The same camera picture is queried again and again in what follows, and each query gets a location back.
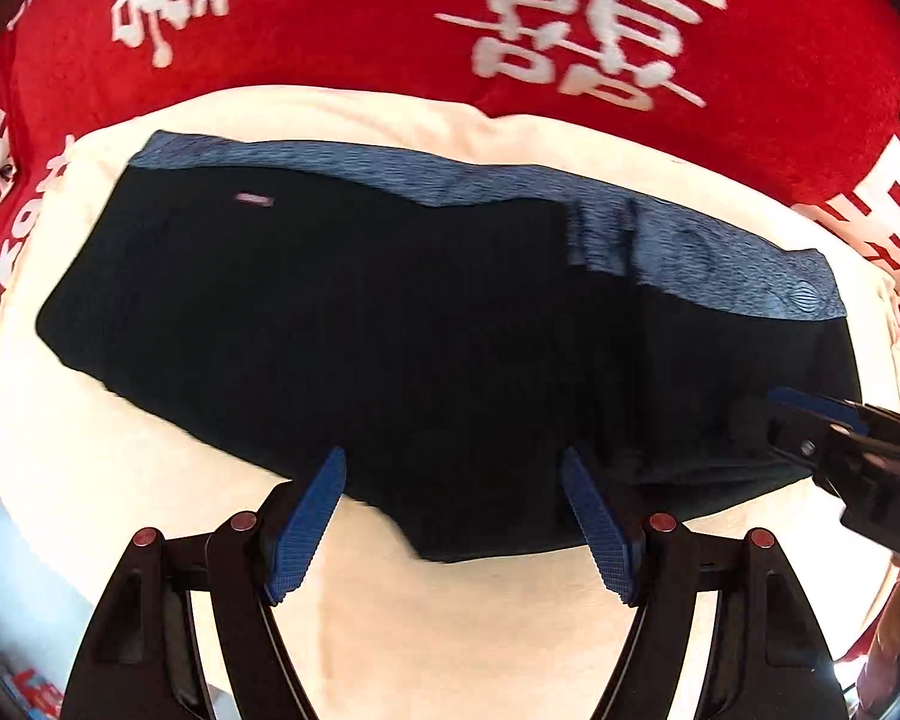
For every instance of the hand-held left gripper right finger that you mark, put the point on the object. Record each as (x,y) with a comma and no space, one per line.
(600,525)

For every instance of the cream white cloth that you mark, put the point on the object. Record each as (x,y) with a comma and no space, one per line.
(495,630)

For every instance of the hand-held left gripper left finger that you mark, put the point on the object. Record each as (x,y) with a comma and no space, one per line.
(304,525)

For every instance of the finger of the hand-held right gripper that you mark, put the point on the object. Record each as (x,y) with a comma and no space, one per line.
(795,442)
(825,403)

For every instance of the black pants with blue stripes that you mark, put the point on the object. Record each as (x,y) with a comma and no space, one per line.
(345,315)

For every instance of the red blanket with white characters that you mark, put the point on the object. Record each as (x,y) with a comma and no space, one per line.
(345,37)

